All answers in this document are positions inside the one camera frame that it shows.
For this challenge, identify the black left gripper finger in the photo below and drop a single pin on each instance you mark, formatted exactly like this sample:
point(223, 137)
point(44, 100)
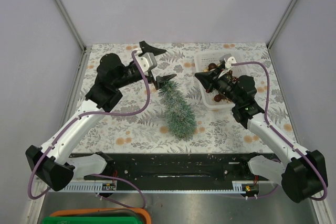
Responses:
point(160, 81)
point(146, 48)

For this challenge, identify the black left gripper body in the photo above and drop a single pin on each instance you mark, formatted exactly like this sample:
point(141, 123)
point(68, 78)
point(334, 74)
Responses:
point(132, 75)

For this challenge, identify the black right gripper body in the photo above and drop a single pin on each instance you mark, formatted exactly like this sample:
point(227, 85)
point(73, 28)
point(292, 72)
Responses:
point(223, 85)

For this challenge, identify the small green christmas tree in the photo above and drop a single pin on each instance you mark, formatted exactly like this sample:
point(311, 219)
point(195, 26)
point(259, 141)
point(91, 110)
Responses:
point(179, 114)

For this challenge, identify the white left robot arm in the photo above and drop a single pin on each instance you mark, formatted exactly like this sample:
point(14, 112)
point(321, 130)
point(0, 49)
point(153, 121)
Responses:
point(51, 162)

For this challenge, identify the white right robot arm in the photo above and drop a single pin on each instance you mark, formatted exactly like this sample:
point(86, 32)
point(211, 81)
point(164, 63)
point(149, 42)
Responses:
point(300, 172)

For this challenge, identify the dark brown bauble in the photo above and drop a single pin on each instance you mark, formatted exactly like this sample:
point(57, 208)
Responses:
point(212, 66)

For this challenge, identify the brown ribbon ornaments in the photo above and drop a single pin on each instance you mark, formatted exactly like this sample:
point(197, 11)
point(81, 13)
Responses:
point(224, 87)

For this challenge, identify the white plastic basket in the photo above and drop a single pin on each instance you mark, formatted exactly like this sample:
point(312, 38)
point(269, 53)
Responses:
point(244, 87)

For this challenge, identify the orange plastic bin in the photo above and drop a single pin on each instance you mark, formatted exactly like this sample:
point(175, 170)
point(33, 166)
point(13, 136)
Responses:
point(105, 212)

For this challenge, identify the green plastic bin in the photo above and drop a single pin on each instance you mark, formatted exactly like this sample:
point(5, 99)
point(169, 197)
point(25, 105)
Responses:
point(91, 220)

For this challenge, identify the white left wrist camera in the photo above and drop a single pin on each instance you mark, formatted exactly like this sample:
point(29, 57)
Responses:
point(147, 61)

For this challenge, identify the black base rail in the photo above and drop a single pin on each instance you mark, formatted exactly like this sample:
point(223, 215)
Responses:
point(181, 172)

